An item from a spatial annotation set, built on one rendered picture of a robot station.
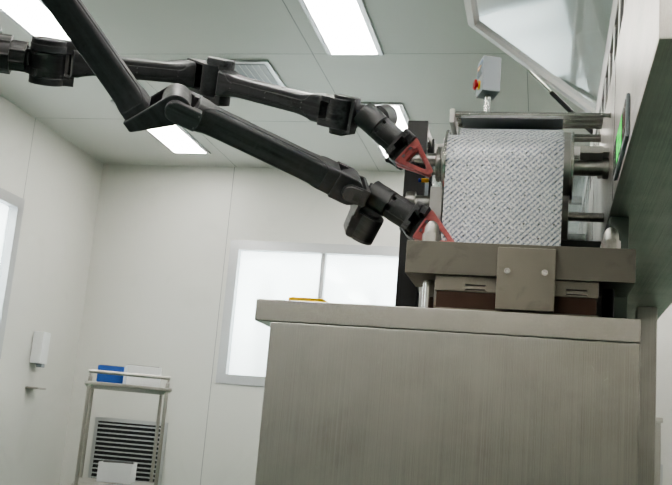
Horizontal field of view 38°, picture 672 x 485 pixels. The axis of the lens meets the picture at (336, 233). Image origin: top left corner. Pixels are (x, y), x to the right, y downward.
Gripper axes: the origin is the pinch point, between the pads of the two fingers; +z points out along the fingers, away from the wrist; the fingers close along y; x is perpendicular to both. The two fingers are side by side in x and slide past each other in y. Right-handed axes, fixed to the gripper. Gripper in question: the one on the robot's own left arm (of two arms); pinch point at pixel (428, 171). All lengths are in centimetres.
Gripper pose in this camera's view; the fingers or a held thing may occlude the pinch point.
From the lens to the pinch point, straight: 209.9
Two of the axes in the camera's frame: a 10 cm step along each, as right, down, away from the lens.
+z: 7.2, 6.7, -1.9
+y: -1.4, -1.3, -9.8
